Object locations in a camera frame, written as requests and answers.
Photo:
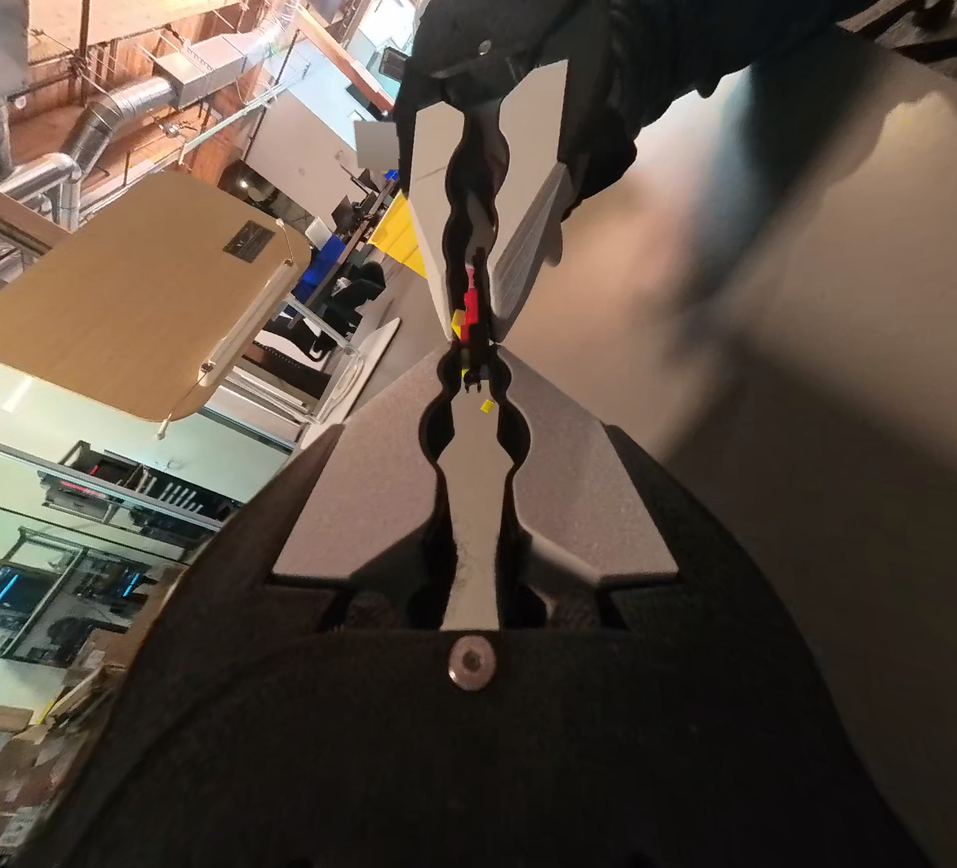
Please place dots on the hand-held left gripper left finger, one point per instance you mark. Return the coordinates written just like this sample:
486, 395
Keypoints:
359, 502

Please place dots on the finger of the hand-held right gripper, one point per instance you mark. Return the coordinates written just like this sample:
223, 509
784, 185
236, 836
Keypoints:
534, 135
428, 173

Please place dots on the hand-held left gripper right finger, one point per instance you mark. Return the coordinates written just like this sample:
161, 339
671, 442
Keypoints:
598, 509

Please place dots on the red studded lego brick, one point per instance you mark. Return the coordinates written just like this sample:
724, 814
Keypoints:
471, 301

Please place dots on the black lego plate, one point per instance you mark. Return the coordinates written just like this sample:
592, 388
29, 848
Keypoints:
476, 360

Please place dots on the person's right hand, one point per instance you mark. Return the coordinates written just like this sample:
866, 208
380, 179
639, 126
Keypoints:
635, 61

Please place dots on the yellow plastic bin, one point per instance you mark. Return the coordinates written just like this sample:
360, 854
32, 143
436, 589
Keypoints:
400, 240

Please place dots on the white stand base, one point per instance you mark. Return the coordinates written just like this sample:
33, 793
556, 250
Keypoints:
359, 367

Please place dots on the black office chair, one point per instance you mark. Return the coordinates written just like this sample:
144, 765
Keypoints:
359, 292

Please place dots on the blue plastic rack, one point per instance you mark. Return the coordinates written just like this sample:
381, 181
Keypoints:
321, 262

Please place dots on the black equipment rack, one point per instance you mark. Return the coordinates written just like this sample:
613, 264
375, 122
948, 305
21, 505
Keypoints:
112, 509

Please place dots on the light wooden table board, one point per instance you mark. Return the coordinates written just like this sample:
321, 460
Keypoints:
149, 292

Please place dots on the stack of cardboard boxes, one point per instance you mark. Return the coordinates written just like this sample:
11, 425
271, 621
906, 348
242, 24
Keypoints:
52, 733

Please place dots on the silver ventilation duct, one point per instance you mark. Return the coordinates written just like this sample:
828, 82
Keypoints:
127, 105

